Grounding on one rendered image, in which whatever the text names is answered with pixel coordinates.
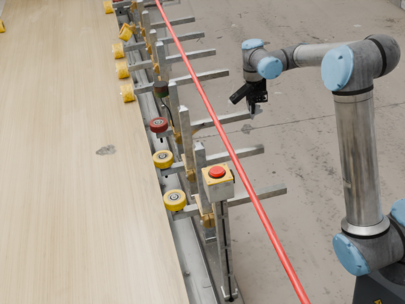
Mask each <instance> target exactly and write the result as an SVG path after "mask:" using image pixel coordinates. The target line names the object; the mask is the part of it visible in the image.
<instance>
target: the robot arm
mask: <svg viewBox="0 0 405 304"><path fill-rule="evenodd" d="M263 46H264V43H263V40H261V39H249V40H246V41H244V42H243V43H242V49H241V50H242V64H243V78H244V79H245V81H246V83H245V84H244V85H243V86H242V87H241V88H240V89H238V90H237V91H236V92H235V93H234V94H232V96H230V97H229V99H230V101H231V102H232V103H233V104H234V105H236V104H237V103H238V102H239V101H240V100H241V99H242V98H244V97H245V96H246V104H247V108H248V110H249V111H250V115H251V119H252V120H253V119H254V117H255V116H256V115H258V114H260V113H262V112H263V109H261V108H260V105H259V104H256V103H265V102H268V91H267V90H266V79H268V80H272V79H275V78H277V77H278V76H279V75H280V74H281V72H284V71H288V70H290V69H295V68H306V67H314V68H321V76H322V80H323V81H324V85H325V86H326V88H327V89H328V90H331V91H332V95H333V99H334V110H335V116H336V127H337V138H338V144H339V155H340V161H341V171H342V183H343V189H344V199H345V210H346V216H344V217H343V219H342V220H341V230H342V231H341V233H337V234H335V236H334V237H333V240H332V242H333V247H334V252H335V254H336V256H337V258H338V260H339V261H340V263H341V264H342V265H343V267H344V268H345V269H346V270H347V271H348V272H349V273H351V274H352V275H354V276H362V275H364V274H370V273H371V272H373V271H376V270H378V271H379V273H380V274H381V275H382V276H383V277H384V278H386V279H387V280H389V281H390V282H392V283H395V284H397V285H401V286H405V198H402V199H401V200H397V201H395V202H394V203H393V205H392V206H391V211H390V213H389V214H387V215H384V214H383V213H382V205H381V189H380V174H379V165H378V151H377V135H376V127H375V111H374V96H373V90H374V83H373V79H376V78H379V77H382V76H384V75H387V74H388V73H390V72H392V71H393V70H394V69H395V67H396V66H397V64H398V63H399V61H400V56H401V49H400V46H399V44H398V42H397V41H396V40H395V39H394V38H393V37H391V36H388V35H386V34H372V35H369V36H367V37H365V38H364V39H363V40H358V41H350V42H335V43H320V44H311V45H309V44H308V43H299V44H297V45H293V46H289V47H286V48H282V49H278V50H275V51H271V52H268V51H267V50H266V49H264V47H263ZM264 95H267V100H265V99H266V97H265V96H264Z"/></svg>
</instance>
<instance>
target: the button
mask: <svg viewBox="0 0 405 304"><path fill-rule="evenodd" d="M224 172H225V171H224V168H223V167H221V166H213V167H212V168H210V170H209V173H210V175H211V176H213V177H220V176H222V175H223V174H224Z"/></svg>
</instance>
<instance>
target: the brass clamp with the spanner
mask: <svg viewBox="0 0 405 304"><path fill-rule="evenodd" d="M170 125H171V127H172V132H173V136H174V141H175V143H177V144H180V145H181V144H183V140H182V135H181V131H179V132H175V130H174V127H173V126H172V121H171V120H170Z"/></svg>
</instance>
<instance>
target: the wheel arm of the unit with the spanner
mask: <svg viewBox="0 0 405 304"><path fill-rule="evenodd" d="M217 118H218V120H219V122H220V124H221V125H222V124H228V123H231V122H236V121H241V120H245V119H250V118H251V115H250V111H249V110H244V111H241V112H236V113H231V114H227V115H222V116H217ZM204 122H205V123H206V126H205V127H203V128H209V127H214V126H215V124H214V122H213V120H212V118H207V119H202V120H199V121H194V122H190V125H191V130H192V131H194V130H195V129H196V128H197V127H199V126H200V125H201V124H202V123H204ZM203 128H202V129H203ZM172 135H173V132H172V127H171V126H170V127H168V129H167V130H166V131H164V132H163V133H156V137H157V139H159V138H164V137H168V136H172Z"/></svg>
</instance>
